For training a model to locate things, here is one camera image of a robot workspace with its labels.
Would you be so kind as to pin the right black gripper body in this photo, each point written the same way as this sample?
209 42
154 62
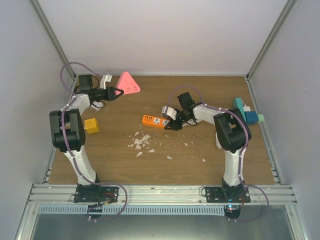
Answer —
184 116

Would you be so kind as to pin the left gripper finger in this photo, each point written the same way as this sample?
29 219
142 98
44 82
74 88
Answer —
112 89
113 96

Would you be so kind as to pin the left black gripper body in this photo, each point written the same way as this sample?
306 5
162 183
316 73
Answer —
104 97

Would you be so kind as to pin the pink triangular socket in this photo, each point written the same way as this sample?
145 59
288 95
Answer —
127 84

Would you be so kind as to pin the orange power strip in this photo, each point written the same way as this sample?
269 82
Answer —
154 121

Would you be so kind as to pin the yellow cube adapter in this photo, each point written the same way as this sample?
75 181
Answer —
91 126

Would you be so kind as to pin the white plug adapter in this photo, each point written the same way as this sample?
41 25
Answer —
97 109

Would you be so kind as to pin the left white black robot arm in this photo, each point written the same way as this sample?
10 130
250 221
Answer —
67 129

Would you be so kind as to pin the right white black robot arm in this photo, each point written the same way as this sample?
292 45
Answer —
232 134

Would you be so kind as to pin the light green plug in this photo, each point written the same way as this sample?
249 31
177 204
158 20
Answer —
261 117

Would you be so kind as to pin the teal power strip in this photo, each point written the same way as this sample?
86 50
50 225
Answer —
238 103

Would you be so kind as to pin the blue cube adapter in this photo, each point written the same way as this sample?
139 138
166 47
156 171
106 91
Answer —
251 117

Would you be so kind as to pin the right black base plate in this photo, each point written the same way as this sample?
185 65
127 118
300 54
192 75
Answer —
215 195

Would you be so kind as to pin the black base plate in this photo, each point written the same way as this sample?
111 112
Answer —
215 195
95 194

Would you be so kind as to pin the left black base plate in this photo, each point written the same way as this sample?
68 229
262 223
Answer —
95 194

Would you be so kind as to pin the left aluminium frame post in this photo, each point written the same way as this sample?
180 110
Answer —
48 29

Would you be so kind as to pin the aluminium frame post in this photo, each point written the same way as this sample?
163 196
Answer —
284 13
48 29

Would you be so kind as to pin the aluminium front rail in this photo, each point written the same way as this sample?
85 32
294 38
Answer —
175 195

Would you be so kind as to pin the grey slotted cable duct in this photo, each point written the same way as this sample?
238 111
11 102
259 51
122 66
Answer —
197 210

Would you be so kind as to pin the right aluminium frame post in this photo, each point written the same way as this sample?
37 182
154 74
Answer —
284 13

